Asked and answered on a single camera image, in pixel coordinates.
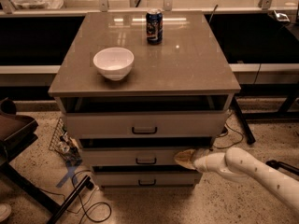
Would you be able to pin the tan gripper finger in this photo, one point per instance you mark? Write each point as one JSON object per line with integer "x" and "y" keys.
{"x": 185, "y": 158}

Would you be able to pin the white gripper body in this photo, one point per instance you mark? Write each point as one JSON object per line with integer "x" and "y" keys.
{"x": 202, "y": 163}

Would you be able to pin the grey drawer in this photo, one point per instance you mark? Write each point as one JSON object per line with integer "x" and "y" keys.
{"x": 145, "y": 124}
{"x": 131, "y": 156}
{"x": 146, "y": 179}

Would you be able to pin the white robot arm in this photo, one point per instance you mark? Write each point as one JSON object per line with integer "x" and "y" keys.
{"x": 236, "y": 164}

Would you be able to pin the grey drawer cabinet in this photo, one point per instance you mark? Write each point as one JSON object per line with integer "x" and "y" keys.
{"x": 186, "y": 72}

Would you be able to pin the black leaning bar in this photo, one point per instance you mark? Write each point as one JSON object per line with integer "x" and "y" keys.
{"x": 246, "y": 128}

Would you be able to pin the black chair caster leg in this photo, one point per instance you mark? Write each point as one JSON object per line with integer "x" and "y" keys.
{"x": 279, "y": 164}

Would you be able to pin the white ceramic bowl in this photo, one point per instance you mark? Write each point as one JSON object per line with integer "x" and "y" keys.
{"x": 114, "y": 63}

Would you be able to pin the blue soda can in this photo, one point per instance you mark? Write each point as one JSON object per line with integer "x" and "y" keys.
{"x": 154, "y": 26}

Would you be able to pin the dark chair left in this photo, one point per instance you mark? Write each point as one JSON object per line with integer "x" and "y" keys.
{"x": 17, "y": 132}

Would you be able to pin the wire basket with clutter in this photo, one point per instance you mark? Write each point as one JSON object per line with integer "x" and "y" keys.
{"x": 64, "y": 146}

